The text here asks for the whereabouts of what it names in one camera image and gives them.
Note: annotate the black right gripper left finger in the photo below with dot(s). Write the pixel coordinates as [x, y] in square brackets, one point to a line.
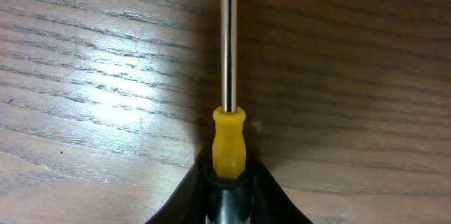
[186, 204]

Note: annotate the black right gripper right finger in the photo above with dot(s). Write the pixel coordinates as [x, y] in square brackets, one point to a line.
[270, 204]

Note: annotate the black yellow precision screwdriver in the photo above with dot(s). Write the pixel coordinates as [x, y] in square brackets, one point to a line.
[228, 185]

